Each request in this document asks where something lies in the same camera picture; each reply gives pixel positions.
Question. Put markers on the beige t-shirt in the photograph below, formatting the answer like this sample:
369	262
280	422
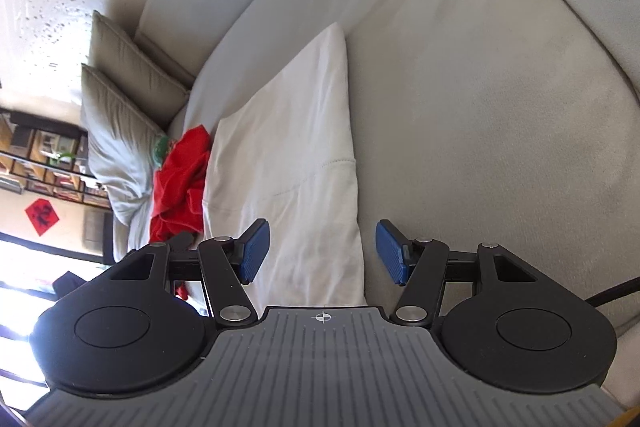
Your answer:
287	156

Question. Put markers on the green plush toy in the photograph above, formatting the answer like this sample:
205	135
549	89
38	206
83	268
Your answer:
161	148

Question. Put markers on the red garment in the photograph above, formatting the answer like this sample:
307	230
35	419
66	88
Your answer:
179	186

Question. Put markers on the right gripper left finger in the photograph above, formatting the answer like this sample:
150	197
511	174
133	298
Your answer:
227	266

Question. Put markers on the red wall decoration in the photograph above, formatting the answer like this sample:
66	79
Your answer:
41	215

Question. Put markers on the light green cushion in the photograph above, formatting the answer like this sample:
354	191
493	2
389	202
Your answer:
121	141

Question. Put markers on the olive back cushion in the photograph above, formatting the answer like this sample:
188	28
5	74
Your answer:
113	52

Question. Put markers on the wooden bookshelf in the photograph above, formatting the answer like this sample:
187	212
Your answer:
48	157

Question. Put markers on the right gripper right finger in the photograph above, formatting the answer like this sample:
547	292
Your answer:
419	267

